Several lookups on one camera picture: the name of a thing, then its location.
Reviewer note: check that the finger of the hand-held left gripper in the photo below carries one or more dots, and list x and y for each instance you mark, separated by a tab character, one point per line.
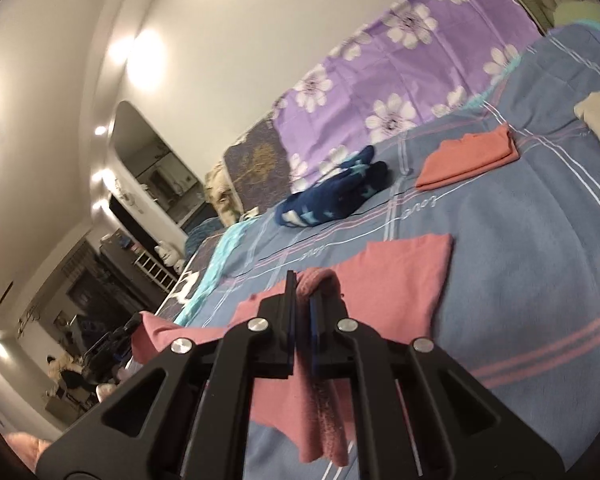
123	332

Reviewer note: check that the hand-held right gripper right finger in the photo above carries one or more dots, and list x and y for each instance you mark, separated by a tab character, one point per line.
314	330

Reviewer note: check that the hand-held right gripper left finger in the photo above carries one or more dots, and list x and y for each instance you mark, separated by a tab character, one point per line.
292	310

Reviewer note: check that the pink long-sleeve shirt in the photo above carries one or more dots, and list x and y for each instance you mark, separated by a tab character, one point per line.
405	280

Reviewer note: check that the dark cabinet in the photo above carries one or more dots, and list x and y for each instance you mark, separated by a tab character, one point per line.
120	270

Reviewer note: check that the dark deer print mattress cover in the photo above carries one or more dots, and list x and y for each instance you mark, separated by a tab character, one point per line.
190	280

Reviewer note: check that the white plush toy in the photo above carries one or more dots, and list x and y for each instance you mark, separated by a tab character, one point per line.
170	255

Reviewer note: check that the teal blanket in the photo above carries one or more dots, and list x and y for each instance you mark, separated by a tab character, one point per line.
220	255

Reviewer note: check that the blue knit blanket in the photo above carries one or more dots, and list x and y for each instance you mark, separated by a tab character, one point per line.
205	235

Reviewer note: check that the navy star print folded garment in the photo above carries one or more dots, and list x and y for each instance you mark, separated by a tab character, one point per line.
330	200

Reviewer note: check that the person's pink quilted clothing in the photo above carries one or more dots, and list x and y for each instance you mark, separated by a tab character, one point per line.
27	452

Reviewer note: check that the dark tree print cushion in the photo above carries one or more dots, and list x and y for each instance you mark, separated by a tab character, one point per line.
260	160

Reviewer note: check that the arched doorway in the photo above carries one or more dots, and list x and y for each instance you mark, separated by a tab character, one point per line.
150	160

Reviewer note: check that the salmon folded cloth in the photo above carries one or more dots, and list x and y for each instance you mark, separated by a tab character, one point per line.
465	160

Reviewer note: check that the purple floral pillow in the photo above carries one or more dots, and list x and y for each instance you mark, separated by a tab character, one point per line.
380	70

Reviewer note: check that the white rail rack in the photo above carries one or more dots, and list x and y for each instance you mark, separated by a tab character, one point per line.
155	272

